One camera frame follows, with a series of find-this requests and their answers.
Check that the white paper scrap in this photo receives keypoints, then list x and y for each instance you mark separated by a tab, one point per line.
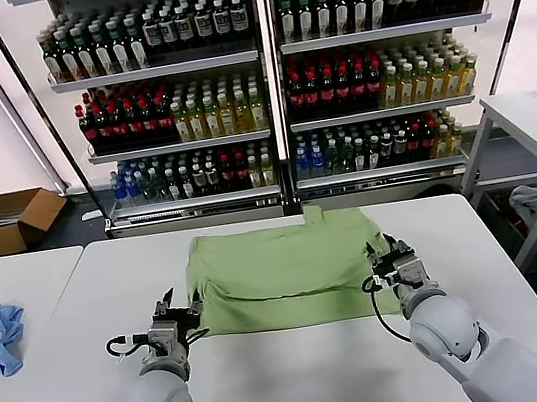
91	215

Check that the yellow tea bottle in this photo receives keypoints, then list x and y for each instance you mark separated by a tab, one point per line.
228	116
197	121
391	89
258	110
454	141
441	143
468	76
454	78
439	81
407	86
267	171
213	118
243	112
423	84
182	124
255	173

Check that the dark tea bottle green cap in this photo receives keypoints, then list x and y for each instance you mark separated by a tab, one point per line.
342	9
120	48
324	13
137	44
378	3
103	51
52	61
288	18
361	6
68	58
86	54
305	15

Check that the grey window frame bar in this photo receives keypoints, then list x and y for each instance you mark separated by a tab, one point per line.
4	99

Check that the blue label water bottle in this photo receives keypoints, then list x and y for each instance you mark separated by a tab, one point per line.
132	191
317	162
302	164
120	193

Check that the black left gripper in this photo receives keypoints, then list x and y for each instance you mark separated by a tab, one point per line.
180	320

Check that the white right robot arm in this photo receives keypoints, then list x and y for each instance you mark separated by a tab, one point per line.
445	331

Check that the grey metal beverage shelf unit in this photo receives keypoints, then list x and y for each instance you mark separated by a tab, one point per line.
153	73
375	36

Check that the black storage crate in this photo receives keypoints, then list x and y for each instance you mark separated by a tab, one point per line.
496	220

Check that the black floor object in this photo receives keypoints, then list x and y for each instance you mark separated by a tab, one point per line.
434	190

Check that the green tinted water bottle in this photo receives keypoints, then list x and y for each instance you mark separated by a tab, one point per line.
160	187
332	161
345	159
147	189

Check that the white side table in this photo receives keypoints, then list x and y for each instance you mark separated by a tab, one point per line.
529	121

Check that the cola bottle red cap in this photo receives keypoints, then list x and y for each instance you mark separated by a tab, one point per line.
312	96
328	93
413	144
344	91
241	171
88	131
227	174
374	86
134	124
150	121
103	128
119	126
359	88
427	142
296	98
166	119

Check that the green polo shirt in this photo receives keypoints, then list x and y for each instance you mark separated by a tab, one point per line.
282	259

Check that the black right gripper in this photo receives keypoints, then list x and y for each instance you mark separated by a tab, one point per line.
385	269

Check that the white label tea bottle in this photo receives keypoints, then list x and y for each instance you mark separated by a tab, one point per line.
186	183
373	154
359	156
173	186

